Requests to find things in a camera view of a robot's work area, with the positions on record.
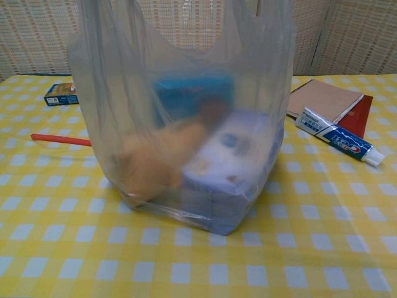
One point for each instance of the red booklet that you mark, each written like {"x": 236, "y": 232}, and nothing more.
{"x": 359, "y": 118}

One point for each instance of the beige woven folding screen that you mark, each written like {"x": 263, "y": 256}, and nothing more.
{"x": 31, "y": 31}

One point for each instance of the white blue toothpaste tube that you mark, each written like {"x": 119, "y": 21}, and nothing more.
{"x": 338, "y": 136}

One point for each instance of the blue box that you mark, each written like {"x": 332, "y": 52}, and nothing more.
{"x": 186, "y": 90}

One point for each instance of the small blue orange carton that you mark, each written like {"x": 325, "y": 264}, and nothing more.
{"x": 60, "y": 93}

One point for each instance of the red stick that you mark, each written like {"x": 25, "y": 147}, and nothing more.
{"x": 56, "y": 138}

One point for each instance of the brown spiral notebook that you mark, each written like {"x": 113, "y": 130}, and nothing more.
{"x": 322, "y": 99}

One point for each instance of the yellow white checked tablecloth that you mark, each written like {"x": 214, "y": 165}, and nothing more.
{"x": 93, "y": 248}

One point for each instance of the white blue tissue pack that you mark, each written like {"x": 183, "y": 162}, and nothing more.
{"x": 223, "y": 174}

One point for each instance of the orange soft item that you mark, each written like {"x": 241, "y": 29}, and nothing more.
{"x": 149, "y": 155}

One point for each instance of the transparent plastic bag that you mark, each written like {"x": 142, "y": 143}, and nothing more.
{"x": 124, "y": 93}

